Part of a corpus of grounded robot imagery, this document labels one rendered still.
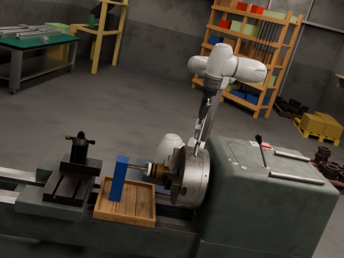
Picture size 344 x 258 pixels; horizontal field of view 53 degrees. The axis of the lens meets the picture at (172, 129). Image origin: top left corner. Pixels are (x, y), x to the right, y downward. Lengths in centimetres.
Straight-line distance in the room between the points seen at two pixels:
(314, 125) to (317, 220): 604
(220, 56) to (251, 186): 61
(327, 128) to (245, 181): 636
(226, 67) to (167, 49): 844
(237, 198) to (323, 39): 903
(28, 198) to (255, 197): 104
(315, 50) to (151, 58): 456
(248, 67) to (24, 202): 118
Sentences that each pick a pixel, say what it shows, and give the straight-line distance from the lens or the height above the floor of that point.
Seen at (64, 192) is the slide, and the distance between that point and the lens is 168.
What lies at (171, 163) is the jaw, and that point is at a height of 113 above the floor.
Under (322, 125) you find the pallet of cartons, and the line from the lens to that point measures 787.
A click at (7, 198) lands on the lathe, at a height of 87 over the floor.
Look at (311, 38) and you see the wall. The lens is 1036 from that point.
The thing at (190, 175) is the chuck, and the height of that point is 116.
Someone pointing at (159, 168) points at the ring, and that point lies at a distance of 174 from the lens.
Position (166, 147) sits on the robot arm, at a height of 101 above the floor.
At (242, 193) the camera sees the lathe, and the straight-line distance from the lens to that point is 165.
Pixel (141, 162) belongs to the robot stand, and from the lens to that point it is 260.
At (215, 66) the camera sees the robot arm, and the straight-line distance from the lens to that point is 163.
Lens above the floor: 187
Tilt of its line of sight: 19 degrees down
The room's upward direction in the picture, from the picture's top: 14 degrees clockwise
